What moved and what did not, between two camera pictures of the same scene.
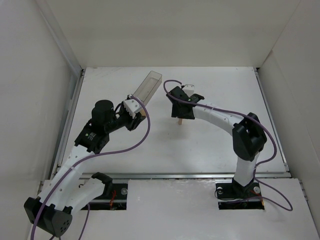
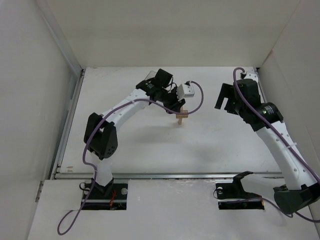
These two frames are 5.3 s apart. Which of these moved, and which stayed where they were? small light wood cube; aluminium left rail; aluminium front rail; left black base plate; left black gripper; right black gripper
Moved: small light wood cube; left black gripper; right black gripper
Stayed: aluminium front rail; left black base plate; aluminium left rail
